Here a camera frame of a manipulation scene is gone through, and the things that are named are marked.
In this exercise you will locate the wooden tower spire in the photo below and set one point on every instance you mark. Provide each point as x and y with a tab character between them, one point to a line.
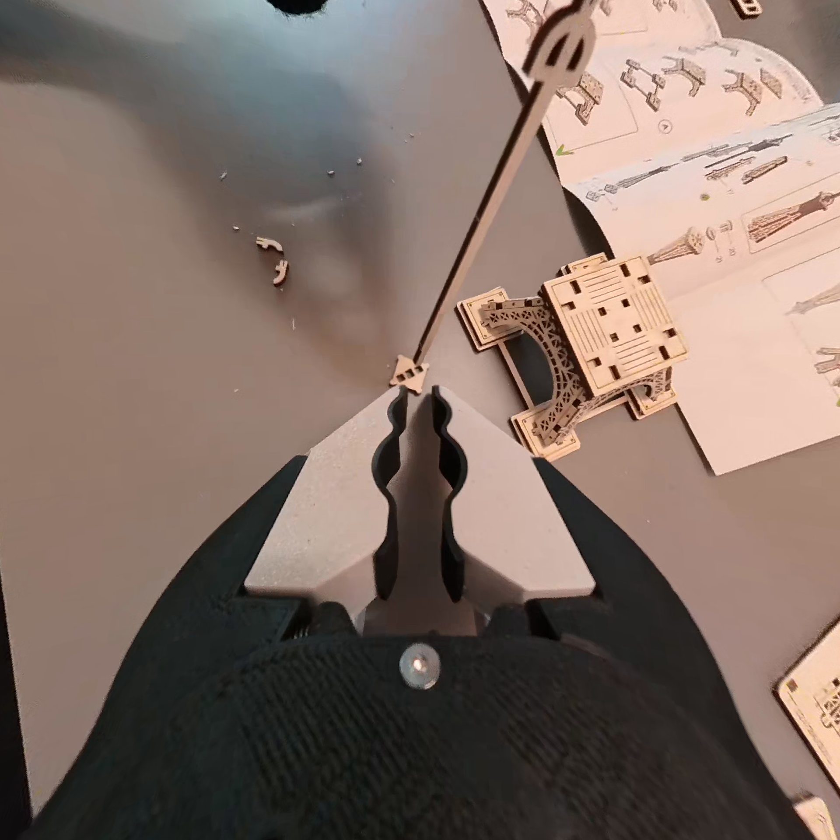
481	216

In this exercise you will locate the small wooden ladder piece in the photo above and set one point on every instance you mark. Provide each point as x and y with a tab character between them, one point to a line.
748	6

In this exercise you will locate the small square wooden piece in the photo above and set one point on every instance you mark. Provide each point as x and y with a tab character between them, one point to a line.
408	375

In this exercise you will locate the paper instruction sheet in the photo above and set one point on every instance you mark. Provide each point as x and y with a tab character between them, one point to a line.
722	394

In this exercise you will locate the wooden puzzle sheet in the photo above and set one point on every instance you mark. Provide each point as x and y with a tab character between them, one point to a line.
814	695
814	820

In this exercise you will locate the grey desk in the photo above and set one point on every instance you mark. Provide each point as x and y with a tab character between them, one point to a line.
164	394

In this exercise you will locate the wooden tower base model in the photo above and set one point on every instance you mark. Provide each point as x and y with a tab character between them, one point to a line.
610	328

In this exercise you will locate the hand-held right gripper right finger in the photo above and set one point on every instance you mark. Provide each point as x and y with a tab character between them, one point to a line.
525	525

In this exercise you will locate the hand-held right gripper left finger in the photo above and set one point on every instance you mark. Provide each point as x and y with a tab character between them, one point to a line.
315	525

